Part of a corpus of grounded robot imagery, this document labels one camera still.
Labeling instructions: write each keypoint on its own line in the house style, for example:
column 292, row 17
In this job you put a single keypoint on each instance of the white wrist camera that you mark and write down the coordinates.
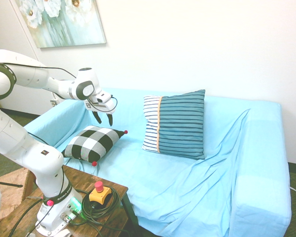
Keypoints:
column 102, row 96

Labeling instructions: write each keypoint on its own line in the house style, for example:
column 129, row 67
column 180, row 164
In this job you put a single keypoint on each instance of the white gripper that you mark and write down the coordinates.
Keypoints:
column 105, row 105

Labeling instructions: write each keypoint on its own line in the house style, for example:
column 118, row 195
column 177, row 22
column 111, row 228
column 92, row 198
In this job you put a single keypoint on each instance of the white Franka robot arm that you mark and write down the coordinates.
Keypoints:
column 31, row 145

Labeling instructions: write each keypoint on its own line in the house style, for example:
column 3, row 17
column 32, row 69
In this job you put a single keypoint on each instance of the teal striped pillow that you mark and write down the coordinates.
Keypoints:
column 175, row 124

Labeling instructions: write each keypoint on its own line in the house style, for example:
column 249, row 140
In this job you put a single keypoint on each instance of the light blue covered sofa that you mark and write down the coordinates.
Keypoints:
column 199, row 172

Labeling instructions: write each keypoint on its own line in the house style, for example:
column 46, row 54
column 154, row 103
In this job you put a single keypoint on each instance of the white wall outlet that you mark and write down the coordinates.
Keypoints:
column 54, row 102

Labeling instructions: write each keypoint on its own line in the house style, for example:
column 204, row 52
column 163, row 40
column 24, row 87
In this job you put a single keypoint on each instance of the black white checkered pillow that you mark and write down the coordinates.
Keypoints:
column 92, row 144

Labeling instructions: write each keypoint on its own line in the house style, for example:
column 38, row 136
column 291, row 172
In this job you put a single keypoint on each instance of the wooden side table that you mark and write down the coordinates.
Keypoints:
column 73, row 212

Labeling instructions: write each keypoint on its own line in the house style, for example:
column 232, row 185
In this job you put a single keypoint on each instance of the woven rush stool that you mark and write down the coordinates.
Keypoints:
column 12, row 184

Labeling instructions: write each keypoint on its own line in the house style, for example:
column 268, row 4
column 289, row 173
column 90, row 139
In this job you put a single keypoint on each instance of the floral canvas painting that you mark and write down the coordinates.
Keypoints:
column 63, row 21

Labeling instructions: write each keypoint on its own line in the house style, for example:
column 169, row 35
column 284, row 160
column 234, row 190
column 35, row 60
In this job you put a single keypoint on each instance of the yellow emergency stop button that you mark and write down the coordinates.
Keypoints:
column 99, row 193

